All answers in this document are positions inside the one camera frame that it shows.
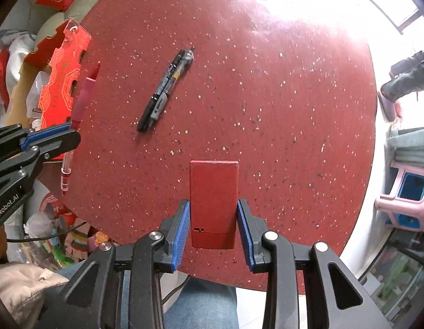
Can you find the pink and red retractable pen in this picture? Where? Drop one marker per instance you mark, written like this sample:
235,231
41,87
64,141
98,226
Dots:
82,99

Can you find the glass cabinet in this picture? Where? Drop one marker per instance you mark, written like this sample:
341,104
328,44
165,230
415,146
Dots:
400,274

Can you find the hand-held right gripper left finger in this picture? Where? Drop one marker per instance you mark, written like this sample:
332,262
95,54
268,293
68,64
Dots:
179,236

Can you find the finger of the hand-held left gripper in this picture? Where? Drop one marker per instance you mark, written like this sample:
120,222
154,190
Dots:
44,134
58,144

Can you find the person's blue jeans leg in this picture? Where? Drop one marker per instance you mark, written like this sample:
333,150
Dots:
201,305

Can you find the grey green blanket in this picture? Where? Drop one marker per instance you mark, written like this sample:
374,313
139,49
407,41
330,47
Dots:
410,147

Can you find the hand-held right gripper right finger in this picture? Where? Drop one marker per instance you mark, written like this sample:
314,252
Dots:
244,236

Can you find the small red box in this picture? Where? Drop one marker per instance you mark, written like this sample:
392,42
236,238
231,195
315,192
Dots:
213,205

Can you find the white cloth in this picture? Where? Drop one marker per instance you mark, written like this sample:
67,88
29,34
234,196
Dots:
22,46

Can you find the black clear pen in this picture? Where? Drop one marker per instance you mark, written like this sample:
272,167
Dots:
179,70

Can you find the red cardboard box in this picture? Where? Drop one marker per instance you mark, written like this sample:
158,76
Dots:
58,85

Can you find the beige padded jacket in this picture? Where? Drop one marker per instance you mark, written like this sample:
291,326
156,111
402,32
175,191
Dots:
20,288

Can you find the pink stool with blue top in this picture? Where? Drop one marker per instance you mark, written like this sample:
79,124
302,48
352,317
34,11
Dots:
409,198

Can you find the red round-patterned bag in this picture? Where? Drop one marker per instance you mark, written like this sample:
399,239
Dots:
52,209

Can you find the black marker pen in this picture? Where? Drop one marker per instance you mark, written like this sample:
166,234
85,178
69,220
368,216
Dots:
160,89

